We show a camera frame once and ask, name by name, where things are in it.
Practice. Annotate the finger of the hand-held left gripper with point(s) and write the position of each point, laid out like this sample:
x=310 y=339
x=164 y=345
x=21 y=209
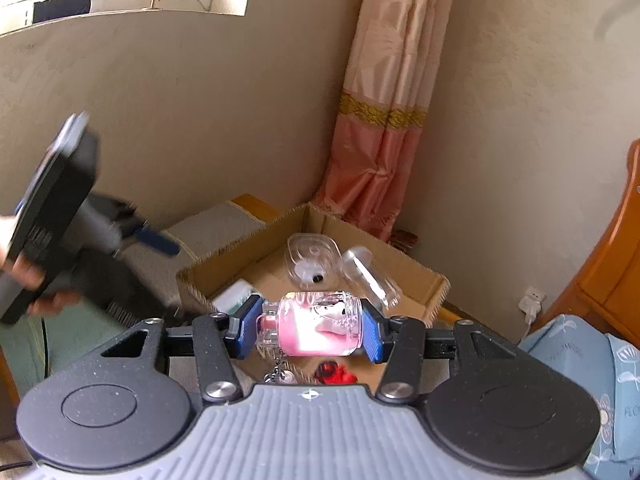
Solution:
x=157 y=241

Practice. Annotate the wooden bed headboard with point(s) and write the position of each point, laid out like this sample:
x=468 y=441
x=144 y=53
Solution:
x=615 y=260

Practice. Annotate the white bottle with green label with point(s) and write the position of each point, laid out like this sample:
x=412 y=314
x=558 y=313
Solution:
x=232 y=297

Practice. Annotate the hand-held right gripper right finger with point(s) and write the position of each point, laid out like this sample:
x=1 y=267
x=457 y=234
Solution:
x=377 y=332

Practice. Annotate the pink curtain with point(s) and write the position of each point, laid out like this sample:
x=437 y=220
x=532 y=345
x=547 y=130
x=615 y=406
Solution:
x=390 y=110

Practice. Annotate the blue flowered pillow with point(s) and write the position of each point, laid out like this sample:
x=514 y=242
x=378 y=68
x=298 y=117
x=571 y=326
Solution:
x=622 y=400

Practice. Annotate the white wall socket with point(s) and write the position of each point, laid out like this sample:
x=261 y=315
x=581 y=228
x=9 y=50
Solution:
x=531 y=302

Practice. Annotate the blue flowered bed sheet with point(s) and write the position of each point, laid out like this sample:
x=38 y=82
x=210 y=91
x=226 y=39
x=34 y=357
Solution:
x=560 y=345

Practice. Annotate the cardboard box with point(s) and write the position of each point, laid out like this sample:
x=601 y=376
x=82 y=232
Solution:
x=260 y=255

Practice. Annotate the dark red object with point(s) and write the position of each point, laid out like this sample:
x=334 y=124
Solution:
x=405 y=240

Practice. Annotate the person's left hand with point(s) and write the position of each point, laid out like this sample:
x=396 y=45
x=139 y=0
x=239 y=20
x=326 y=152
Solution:
x=27 y=272

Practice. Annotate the clear round plastic container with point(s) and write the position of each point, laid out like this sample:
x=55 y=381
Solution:
x=310 y=255

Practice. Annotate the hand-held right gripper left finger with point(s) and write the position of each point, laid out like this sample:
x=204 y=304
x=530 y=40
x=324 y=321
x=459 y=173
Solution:
x=246 y=327

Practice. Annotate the tall clear plastic cup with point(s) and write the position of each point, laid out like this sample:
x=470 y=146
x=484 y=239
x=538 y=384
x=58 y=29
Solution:
x=370 y=275

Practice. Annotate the red toy train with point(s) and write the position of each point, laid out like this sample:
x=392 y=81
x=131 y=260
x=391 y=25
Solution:
x=335 y=372

